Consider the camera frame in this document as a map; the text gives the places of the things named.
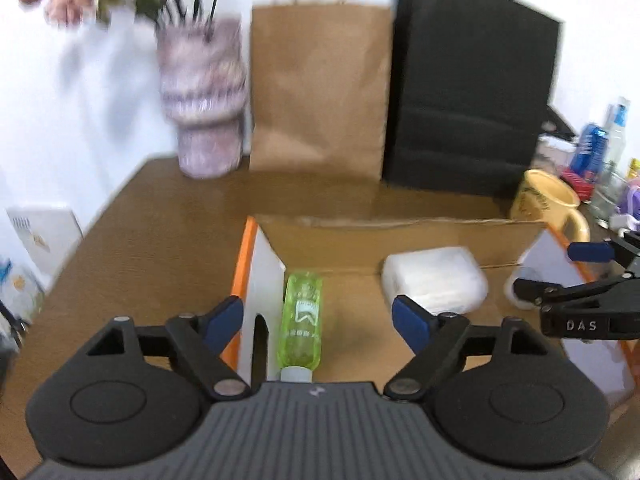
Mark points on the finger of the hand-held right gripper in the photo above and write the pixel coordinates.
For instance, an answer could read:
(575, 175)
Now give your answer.
(590, 252)
(575, 293)

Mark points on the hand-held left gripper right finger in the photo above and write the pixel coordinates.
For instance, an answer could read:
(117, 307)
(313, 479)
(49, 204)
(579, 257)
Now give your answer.
(410, 320)

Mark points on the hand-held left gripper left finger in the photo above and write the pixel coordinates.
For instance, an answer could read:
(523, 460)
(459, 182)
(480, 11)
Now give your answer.
(225, 322)

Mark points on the clear cotton swab box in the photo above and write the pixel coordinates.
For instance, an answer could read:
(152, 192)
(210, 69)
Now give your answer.
(432, 275)

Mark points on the white measuring scoop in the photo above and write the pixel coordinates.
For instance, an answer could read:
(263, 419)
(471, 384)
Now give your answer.
(522, 270)

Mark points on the green plastic bottle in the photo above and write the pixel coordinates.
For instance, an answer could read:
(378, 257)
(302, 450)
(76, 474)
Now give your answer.
(300, 320)

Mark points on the orange cardboard box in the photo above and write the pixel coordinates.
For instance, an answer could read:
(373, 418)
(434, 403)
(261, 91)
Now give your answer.
(350, 245)

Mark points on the clear drinking glass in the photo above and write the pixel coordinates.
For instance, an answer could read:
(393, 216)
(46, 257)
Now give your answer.
(607, 192)

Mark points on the purple gadget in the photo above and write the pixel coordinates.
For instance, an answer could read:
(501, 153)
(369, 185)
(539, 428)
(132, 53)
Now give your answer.
(631, 200)

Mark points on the yellow mug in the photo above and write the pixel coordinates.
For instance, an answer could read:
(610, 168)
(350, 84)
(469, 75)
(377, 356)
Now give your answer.
(545, 202)

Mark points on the blue soda can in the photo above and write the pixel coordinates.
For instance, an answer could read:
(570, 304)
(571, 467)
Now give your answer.
(590, 150)

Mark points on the clear food container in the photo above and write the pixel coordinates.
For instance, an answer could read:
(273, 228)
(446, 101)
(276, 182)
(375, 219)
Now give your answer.
(552, 152)

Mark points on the glass bottle blue label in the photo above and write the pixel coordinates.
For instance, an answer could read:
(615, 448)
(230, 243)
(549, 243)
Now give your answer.
(619, 130)

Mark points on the white printed carton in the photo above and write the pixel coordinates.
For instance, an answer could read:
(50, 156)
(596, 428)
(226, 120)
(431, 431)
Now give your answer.
(47, 245)

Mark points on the black paper bag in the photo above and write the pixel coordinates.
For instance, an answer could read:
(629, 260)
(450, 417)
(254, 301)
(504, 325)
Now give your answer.
(470, 95)

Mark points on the blue white packet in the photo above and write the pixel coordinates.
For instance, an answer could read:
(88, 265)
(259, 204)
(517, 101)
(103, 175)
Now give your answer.
(20, 285)

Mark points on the pink mottled vase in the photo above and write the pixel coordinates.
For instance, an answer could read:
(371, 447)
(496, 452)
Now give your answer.
(202, 100)

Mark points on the brown paper bag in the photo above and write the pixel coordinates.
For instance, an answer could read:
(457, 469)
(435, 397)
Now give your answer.
(320, 90)

